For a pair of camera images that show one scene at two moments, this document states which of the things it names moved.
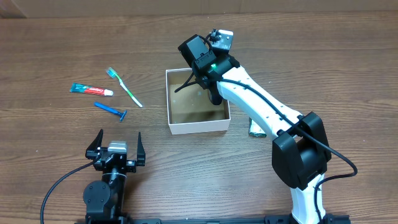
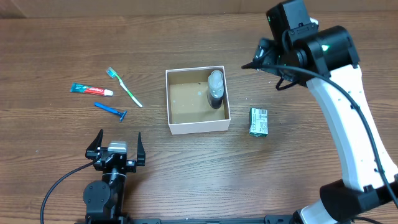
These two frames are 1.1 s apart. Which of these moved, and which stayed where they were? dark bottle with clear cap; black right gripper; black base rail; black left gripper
Moved: black right gripper
Stayed: black base rail; black left gripper; dark bottle with clear cap
